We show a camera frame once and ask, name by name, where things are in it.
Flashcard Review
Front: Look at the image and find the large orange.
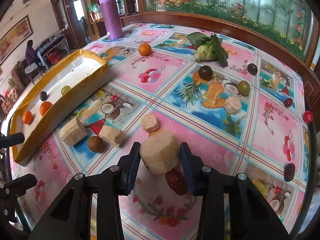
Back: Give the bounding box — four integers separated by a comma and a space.
39, 101, 53, 116

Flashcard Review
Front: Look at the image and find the colourful patterned tablecloth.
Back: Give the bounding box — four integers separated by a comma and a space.
11, 24, 310, 233

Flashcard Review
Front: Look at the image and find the yellow-taped white foam tray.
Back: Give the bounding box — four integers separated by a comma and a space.
9, 49, 112, 166

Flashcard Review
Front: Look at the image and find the beige cylinder block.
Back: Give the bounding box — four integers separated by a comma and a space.
60, 118, 87, 147

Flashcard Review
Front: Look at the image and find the framed wall painting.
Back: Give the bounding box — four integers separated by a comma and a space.
0, 15, 33, 64

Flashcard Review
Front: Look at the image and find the red cherry tomato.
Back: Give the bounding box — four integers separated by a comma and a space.
302, 111, 313, 124

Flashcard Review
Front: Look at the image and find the small beige cube block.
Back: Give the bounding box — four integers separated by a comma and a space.
99, 125, 126, 148

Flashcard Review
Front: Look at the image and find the dark wrinkled prune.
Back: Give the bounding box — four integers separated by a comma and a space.
284, 163, 296, 182

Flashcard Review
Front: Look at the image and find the beige round block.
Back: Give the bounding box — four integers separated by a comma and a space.
223, 96, 242, 115
141, 113, 159, 133

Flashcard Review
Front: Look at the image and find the seated person in purple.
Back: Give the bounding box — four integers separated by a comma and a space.
25, 40, 46, 73

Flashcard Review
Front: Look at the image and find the dark plum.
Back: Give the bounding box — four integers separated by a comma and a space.
40, 91, 48, 101

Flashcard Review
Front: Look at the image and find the small far tangerine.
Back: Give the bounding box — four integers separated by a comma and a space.
138, 43, 152, 56

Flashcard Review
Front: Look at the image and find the large beige hexagonal block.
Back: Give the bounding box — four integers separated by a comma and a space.
139, 131, 179, 175

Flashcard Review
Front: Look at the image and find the medium orange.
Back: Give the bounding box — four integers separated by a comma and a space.
22, 111, 34, 125

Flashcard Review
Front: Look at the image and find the dark purple grape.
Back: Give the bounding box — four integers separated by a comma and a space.
247, 63, 258, 76

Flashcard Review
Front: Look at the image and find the purple thermos bottle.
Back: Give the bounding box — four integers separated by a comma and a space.
99, 0, 123, 40

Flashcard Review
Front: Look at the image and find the brown longan fruit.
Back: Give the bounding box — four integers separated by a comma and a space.
87, 136, 105, 153

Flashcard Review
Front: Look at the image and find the green leafy vegetable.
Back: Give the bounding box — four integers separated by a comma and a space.
187, 32, 228, 67

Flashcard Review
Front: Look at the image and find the red date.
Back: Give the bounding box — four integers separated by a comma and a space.
165, 169, 188, 196

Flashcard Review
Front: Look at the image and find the green grape fruit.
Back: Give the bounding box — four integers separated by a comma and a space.
61, 86, 71, 95

